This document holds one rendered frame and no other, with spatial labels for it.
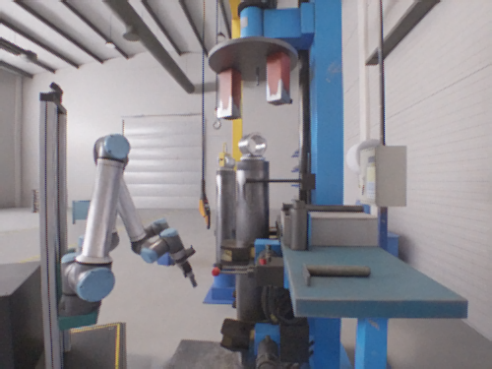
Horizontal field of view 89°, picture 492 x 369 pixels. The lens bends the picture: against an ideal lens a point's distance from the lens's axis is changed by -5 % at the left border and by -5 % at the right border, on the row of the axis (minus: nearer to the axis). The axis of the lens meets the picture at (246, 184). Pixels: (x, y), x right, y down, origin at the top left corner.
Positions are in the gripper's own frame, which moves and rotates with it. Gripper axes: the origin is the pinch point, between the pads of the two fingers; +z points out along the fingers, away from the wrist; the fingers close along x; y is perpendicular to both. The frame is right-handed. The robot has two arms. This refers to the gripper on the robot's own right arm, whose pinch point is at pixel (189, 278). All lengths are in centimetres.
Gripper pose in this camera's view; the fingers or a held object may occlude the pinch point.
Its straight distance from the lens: 167.5
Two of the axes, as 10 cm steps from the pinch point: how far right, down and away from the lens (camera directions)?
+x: 5.6, 1.2, -8.2
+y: -7.8, 4.1, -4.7
